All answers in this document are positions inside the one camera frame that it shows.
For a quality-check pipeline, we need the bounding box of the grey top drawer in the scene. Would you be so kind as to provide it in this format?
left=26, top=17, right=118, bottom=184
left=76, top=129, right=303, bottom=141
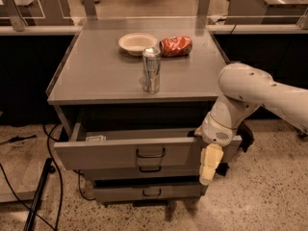
left=53, top=122, right=243, bottom=171

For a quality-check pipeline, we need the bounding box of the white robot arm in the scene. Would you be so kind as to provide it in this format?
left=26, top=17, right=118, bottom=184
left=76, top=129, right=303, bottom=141
left=194, top=63, right=308, bottom=186

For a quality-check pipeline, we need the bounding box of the grey middle drawer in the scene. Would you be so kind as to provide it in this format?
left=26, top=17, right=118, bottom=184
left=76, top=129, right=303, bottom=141
left=83, top=165, right=199, bottom=180

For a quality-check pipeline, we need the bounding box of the white paper bowl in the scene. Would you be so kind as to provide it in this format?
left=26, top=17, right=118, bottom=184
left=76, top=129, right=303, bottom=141
left=118, top=33, right=157, bottom=57

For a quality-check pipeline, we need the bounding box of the tall silver can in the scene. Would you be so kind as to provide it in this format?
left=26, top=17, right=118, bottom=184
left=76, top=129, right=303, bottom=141
left=141, top=47, right=161, bottom=93

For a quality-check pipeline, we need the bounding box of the crushed orange soda can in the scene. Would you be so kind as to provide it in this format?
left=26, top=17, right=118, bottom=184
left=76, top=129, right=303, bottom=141
left=160, top=36, right=193, bottom=57

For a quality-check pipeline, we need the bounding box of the grey drawer cabinet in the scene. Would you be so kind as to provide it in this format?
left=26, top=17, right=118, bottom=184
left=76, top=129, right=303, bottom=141
left=48, top=17, right=225, bottom=193

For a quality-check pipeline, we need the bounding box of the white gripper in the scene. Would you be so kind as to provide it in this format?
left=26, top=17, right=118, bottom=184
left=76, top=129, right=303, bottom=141
left=194, top=113, right=237, bottom=186

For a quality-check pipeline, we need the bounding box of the grey bottom drawer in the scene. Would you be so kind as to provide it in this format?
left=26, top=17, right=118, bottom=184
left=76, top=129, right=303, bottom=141
left=93, top=181, right=207, bottom=203

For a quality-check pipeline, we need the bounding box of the white object inside drawer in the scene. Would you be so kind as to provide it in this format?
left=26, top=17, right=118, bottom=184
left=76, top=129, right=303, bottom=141
left=86, top=135, right=106, bottom=141

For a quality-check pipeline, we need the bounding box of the grey drawer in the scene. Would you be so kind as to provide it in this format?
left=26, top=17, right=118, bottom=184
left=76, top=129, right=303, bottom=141
left=93, top=181, right=207, bottom=203
left=53, top=122, right=243, bottom=171
left=83, top=165, right=199, bottom=180

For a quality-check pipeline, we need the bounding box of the black floor cable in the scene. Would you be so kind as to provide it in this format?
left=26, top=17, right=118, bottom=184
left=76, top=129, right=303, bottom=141
left=0, top=123, right=96, bottom=231

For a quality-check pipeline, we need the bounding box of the black cloth beside cabinet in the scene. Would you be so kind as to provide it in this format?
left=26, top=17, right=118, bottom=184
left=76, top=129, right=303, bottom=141
left=216, top=122, right=254, bottom=176

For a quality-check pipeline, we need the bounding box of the black bar on floor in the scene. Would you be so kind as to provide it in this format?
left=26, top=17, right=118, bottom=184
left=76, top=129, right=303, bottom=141
left=23, top=158, right=52, bottom=231

